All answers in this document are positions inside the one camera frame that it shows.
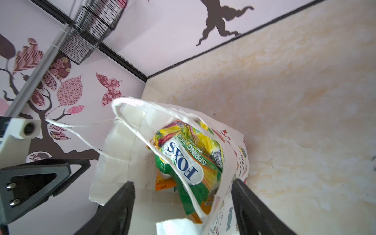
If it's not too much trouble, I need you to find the black wire basket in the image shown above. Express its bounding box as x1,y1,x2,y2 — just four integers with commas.
59,0,128,65

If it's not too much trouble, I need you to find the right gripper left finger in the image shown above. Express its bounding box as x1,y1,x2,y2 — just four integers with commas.
75,181,135,235

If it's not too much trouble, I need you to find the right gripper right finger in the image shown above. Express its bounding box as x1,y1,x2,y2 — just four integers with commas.
231,179,296,235

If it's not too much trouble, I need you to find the orange snack packet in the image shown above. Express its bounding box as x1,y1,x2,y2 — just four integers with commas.
155,169,177,191

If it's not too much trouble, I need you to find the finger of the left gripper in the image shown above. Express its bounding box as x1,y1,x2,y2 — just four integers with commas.
1,158,91,226

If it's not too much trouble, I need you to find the white paper bag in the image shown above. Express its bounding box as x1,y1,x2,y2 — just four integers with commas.
45,96,250,235

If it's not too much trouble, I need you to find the left aluminium rail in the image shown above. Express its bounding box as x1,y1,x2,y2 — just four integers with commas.
3,23,71,118

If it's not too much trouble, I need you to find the Foxs candy packet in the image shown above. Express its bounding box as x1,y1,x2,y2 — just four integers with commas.
151,120,224,216

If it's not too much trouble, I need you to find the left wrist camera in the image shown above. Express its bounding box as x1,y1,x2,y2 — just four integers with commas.
1,117,41,168

